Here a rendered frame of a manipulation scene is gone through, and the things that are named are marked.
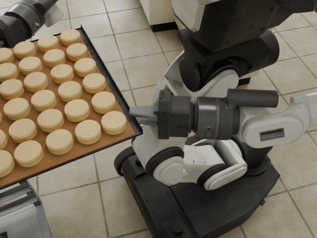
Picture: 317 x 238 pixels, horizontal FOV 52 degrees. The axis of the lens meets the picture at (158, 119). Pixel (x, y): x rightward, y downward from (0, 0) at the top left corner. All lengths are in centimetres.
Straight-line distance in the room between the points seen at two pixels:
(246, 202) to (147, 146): 61
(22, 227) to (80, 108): 92
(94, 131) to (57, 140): 7
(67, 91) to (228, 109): 34
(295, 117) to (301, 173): 122
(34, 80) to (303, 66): 197
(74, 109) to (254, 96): 36
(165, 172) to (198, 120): 44
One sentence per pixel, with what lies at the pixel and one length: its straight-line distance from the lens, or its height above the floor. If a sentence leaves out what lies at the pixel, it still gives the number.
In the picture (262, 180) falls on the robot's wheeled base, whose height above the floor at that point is 17.
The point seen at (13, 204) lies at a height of 24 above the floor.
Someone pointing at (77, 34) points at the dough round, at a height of 97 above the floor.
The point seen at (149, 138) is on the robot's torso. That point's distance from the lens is 104.
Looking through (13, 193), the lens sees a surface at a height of 32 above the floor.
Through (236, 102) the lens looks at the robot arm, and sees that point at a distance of 65.
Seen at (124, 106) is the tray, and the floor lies 95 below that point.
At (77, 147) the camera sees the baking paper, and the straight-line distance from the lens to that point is 65.
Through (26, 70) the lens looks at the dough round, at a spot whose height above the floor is 97.
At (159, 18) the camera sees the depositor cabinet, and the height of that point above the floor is 14.
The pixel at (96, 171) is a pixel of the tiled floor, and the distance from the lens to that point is 174.
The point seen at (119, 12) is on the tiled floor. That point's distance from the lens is 278.
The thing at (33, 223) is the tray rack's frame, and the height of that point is 15.
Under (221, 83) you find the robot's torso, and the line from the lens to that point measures 87.
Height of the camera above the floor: 148
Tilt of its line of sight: 51 degrees down
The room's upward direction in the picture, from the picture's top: straight up
